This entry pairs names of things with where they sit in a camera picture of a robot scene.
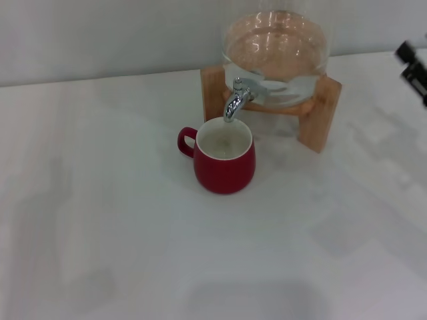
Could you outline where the chrome faucet tap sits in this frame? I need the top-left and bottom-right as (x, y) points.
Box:
(222, 77), (258, 123)

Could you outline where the wooden dispenser stand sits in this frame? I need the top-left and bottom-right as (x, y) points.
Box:
(200, 63), (343, 155)

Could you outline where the red ceramic cup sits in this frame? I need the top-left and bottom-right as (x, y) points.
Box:
(176, 116), (257, 194)

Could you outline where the clear glass water dispenser jar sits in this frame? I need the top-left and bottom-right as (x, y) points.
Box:
(220, 0), (341, 109)

